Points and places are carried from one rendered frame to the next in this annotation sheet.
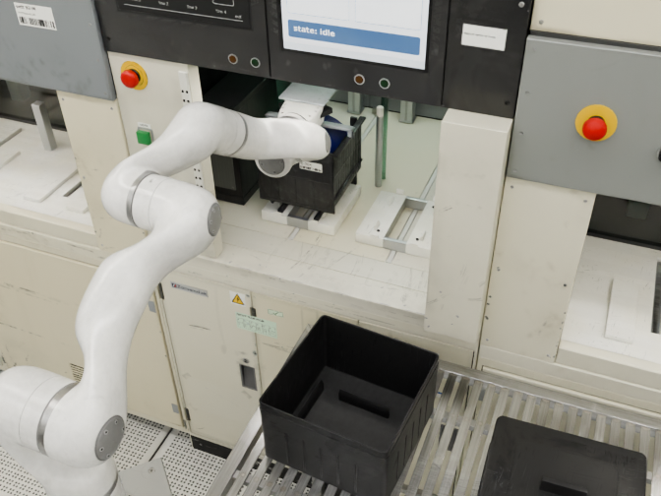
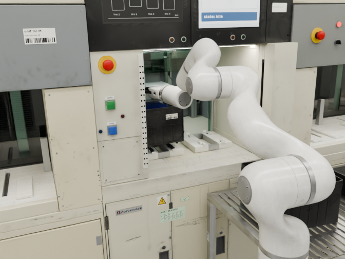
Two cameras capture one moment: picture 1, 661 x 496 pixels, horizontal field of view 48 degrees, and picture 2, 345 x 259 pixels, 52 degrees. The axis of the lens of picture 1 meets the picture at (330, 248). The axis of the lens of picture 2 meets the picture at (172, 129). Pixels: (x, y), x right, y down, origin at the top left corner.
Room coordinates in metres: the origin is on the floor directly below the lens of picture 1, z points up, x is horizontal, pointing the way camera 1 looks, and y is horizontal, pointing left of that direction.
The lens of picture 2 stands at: (0.40, 1.16, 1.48)
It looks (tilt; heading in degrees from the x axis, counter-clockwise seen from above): 17 degrees down; 316
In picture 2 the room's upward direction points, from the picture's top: 1 degrees counter-clockwise
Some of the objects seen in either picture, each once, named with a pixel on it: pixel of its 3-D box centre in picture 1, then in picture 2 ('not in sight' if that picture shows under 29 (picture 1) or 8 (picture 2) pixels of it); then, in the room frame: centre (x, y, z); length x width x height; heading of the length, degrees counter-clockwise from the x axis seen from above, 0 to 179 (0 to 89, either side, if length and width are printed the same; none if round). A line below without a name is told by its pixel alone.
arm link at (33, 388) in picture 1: (50, 432); (274, 206); (0.77, 0.47, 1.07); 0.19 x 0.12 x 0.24; 65
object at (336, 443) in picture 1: (351, 404); (287, 191); (0.99, -0.04, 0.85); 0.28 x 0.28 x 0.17; 62
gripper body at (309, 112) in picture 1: (299, 118); (161, 92); (1.59, 0.07, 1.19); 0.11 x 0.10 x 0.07; 164
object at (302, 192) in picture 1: (310, 148); (155, 115); (1.67, 0.05, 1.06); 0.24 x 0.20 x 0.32; 68
